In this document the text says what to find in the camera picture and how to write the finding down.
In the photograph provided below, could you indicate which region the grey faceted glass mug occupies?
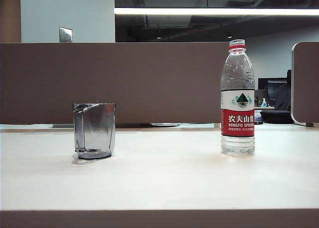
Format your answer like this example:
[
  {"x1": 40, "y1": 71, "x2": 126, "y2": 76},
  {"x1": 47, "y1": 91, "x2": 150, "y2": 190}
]
[{"x1": 72, "y1": 103, "x2": 116, "y2": 160}]

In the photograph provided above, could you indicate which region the white ceiling light strip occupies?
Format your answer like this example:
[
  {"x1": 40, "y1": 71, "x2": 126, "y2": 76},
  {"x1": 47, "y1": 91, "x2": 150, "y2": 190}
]
[{"x1": 114, "y1": 8, "x2": 319, "y2": 15}]

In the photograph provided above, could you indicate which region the black office chair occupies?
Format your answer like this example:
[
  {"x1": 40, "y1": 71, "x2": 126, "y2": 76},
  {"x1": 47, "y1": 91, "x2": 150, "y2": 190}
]
[{"x1": 275, "y1": 69, "x2": 292, "y2": 112}]

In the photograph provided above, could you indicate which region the long brown desk partition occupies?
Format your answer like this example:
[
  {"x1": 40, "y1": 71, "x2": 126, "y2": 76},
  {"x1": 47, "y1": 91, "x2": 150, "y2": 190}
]
[{"x1": 0, "y1": 42, "x2": 244, "y2": 126}]

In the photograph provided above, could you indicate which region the black round cushion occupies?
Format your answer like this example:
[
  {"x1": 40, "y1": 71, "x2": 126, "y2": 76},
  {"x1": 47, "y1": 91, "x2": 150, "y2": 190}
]
[{"x1": 260, "y1": 109, "x2": 294, "y2": 124}]

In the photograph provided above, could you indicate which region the patterned blue white cushion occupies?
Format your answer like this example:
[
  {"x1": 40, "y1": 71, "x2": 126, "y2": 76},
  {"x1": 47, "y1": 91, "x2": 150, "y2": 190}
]
[{"x1": 254, "y1": 110, "x2": 264, "y2": 125}]

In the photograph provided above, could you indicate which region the clear water bottle red label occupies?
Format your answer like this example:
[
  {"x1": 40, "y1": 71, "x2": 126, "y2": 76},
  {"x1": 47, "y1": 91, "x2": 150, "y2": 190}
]
[{"x1": 220, "y1": 38, "x2": 256, "y2": 158}]

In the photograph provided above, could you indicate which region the metal wall switch plate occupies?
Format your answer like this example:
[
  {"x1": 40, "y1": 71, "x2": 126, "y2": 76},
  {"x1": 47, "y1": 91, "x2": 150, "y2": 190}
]
[{"x1": 59, "y1": 26, "x2": 73, "y2": 43}]

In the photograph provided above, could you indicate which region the grey oval stand base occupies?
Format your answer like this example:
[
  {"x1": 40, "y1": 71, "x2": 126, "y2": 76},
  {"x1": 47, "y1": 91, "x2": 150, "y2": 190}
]
[{"x1": 149, "y1": 122, "x2": 182, "y2": 127}]

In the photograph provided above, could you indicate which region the brown partition with white edge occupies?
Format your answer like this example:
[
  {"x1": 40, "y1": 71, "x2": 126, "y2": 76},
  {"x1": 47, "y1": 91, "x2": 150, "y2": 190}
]
[{"x1": 291, "y1": 41, "x2": 319, "y2": 127}]

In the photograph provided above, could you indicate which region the black computer monitor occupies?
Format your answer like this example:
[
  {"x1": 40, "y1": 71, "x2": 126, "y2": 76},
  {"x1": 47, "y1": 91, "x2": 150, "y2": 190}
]
[{"x1": 258, "y1": 78, "x2": 291, "y2": 107}]

